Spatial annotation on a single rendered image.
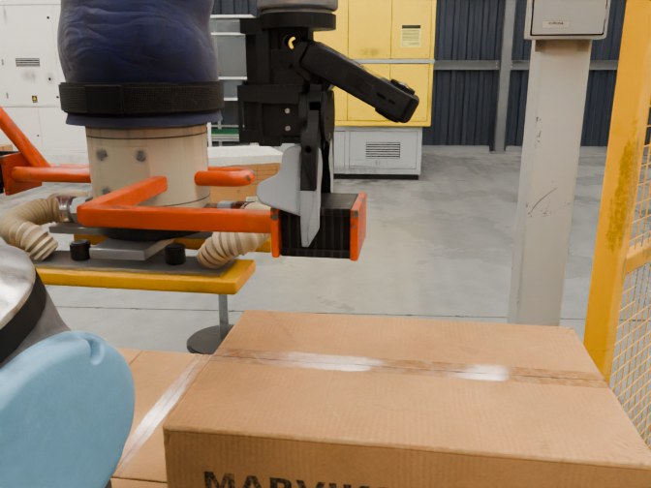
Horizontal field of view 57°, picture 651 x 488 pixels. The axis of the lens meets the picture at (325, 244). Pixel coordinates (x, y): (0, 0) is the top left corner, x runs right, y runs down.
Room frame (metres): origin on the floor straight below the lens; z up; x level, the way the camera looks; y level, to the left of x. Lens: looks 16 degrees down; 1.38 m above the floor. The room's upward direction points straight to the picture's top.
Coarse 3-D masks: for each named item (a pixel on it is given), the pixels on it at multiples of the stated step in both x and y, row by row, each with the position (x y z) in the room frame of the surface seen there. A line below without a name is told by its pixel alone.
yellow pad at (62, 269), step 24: (48, 264) 0.78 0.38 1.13; (72, 264) 0.78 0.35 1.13; (96, 264) 0.78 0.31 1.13; (120, 264) 0.78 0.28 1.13; (144, 264) 0.78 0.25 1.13; (168, 264) 0.78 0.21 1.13; (192, 264) 0.78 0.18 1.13; (240, 264) 0.79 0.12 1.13; (120, 288) 0.75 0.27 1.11; (144, 288) 0.74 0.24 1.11; (168, 288) 0.74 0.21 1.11; (192, 288) 0.73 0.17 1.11; (216, 288) 0.73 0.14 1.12; (240, 288) 0.74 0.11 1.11
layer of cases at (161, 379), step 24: (144, 360) 1.65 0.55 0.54; (168, 360) 1.65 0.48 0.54; (192, 360) 1.65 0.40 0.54; (144, 384) 1.50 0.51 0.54; (168, 384) 1.50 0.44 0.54; (144, 408) 1.38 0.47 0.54; (168, 408) 1.38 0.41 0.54; (144, 432) 1.27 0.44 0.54; (144, 456) 1.18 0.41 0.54; (120, 480) 1.09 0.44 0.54; (144, 480) 1.10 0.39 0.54
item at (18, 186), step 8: (0, 152) 0.97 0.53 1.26; (8, 152) 0.97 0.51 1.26; (16, 152) 0.97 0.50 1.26; (0, 160) 0.88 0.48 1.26; (8, 160) 0.89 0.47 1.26; (16, 160) 0.91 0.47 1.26; (24, 160) 0.93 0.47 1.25; (0, 168) 0.88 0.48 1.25; (8, 168) 0.89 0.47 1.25; (0, 176) 0.88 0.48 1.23; (8, 176) 0.88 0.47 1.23; (0, 184) 0.88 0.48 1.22; (8, 184) 0.88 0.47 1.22; (16, 184) 0.90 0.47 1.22; (24, 184) 0.92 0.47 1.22; (32, 184) 0.94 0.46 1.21; (40, 184) 0.96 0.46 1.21; (0, 192) 0.88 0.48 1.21; (8, 192) 0.88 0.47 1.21; (16, 192) 0.90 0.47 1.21
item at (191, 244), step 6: (78, 234) 0.96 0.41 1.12; (270, 234) 0.95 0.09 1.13; (90, 240) 0.96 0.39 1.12; (96, 240) 0.95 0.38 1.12; (102, 240) 0.95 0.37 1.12; (174, 240) 0.93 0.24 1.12; (180, 240) 0.93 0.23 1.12; (186, 240) 0.93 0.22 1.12; (192, 240) 0.93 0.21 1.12; (198, 240) 0.93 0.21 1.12; (204, 240) 0.93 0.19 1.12; (270, 240) 0.92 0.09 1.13; (186, 246) 0.93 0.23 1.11; (192, 246) 0.93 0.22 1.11; (198, 246) 0.93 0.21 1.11; (264, 246) 0.91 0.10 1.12; (270, 246) 0.91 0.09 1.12; (258, 252) 0.92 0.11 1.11; (264, 252) 0.91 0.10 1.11
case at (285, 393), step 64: (256, 320) 1.01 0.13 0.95; (320, 320) 1.01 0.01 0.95; (384, 320) 1.01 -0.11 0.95; (448, 320) 1.01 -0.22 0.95; (192, 384) 0.78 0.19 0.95; (256, 384) 0.78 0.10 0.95; (320, 384) 0.78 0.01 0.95; (384, 384) 0.78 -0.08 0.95; (448, 384) 0.78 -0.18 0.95; (512, 384) 0.78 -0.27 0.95; (576, 384) 0.78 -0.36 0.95; (192, 448) 0.67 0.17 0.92; (256, 448) 0.65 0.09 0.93; (320, 448) 0.64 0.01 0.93; (384, 448) 0.63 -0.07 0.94; (448, 448) 0.62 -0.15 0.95; (512, 448) 0.62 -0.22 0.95; (576, 448) 0.62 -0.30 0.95; (640, 448) 0.62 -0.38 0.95
